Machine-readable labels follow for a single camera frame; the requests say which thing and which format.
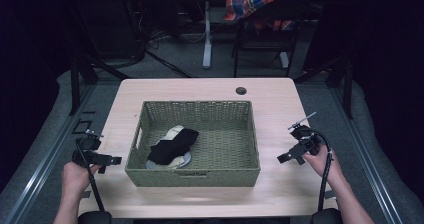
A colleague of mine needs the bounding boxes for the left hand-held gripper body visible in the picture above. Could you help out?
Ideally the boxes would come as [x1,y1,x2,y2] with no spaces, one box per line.
[71,129,104,168]

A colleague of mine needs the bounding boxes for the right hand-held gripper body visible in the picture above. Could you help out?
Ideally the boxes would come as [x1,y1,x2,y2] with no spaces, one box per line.
[287,111,323,158]

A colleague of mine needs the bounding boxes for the black sock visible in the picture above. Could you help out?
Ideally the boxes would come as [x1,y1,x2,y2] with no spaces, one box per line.
[146,127,200,166]

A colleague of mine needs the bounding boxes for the green woven basket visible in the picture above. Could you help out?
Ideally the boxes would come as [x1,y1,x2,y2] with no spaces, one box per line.
[124,99,262,188]

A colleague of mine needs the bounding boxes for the person's right hand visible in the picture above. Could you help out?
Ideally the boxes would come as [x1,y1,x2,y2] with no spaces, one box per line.
[301,144,344,187]

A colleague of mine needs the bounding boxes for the person's left hand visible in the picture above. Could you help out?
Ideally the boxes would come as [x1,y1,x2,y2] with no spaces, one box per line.
[61,162,103,202]

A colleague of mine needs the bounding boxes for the black pad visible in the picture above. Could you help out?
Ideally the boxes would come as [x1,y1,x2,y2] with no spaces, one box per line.
[77,210,113,224]
[309,207,344,224]

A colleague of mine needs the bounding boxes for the black chair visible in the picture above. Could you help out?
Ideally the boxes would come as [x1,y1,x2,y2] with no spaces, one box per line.
[232,0,309,78]

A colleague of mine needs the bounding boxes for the white desk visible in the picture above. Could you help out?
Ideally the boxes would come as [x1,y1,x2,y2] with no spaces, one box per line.
[183,0,331,70]

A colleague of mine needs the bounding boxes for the plaid cloth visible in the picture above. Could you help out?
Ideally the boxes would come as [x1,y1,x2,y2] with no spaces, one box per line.
[223,0,311,32]

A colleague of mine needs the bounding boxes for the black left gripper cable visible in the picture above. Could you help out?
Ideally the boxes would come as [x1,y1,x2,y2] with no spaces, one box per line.
[75,140,107,213]

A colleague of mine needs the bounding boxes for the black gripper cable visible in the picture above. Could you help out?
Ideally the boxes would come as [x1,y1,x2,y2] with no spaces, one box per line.
[309,128,335,213]
[75,140,107,213]

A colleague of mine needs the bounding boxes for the black square bracket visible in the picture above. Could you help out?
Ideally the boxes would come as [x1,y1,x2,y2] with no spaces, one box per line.
[72,118,93,135]

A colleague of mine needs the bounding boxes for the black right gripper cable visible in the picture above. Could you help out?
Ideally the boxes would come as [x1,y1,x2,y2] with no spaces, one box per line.
[309,128,335,213]

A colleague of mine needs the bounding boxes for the black metal frame stand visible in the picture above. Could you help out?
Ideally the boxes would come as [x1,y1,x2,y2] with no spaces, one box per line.
[293,55,354,120]
[68,53,131,116]

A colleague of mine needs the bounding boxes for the tangle of floor cables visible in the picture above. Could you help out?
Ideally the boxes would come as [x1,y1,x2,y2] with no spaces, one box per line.
[133,3,208,52]

